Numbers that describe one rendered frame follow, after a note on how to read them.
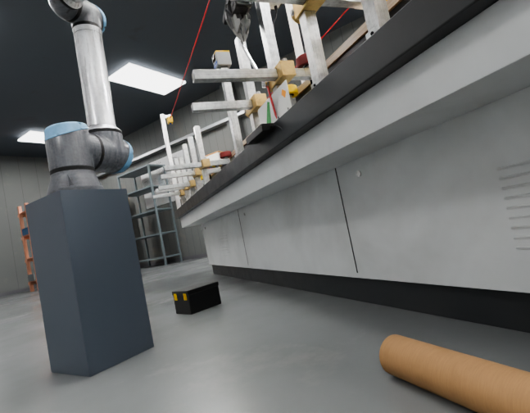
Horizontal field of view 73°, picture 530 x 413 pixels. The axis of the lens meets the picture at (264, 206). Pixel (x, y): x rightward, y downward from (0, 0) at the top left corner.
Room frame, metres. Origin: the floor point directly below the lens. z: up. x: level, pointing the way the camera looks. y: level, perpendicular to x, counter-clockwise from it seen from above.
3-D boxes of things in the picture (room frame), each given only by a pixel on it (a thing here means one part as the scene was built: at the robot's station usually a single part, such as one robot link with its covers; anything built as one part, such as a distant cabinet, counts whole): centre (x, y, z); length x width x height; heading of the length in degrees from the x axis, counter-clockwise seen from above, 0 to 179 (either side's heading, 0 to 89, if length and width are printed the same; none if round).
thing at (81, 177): (1.31, 0.67, 0.65); 0.19 x 0.19 x 0.10
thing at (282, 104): (1.23, -0.10, 0.75); 0.26 x 0.01 x 0.10; 22
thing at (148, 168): (8.19, 2.66, 1.12); 1.15 x 0.49 x 2.23; 57
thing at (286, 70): (1.19, -0.14, 0.84); 0.13 x 0.06 x 0.05; 22
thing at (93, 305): (1.31, 0.67, 0.30); 0.25 x 0.25 x 0.60; 57
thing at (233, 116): (1.69, 0.07, 0.92); 0.05 x 0.04 x 0.45; 22
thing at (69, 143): (1.32, 0.67, 0.79); 0.17 x 0.15 x 0.18; 158
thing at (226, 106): (1.39, -0.01, 0.84); 0.43 x 0.03 x 0.04; 112
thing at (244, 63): (1.44, -0.03, 0.91); 0.03 x 0.03 x 0.48; 22
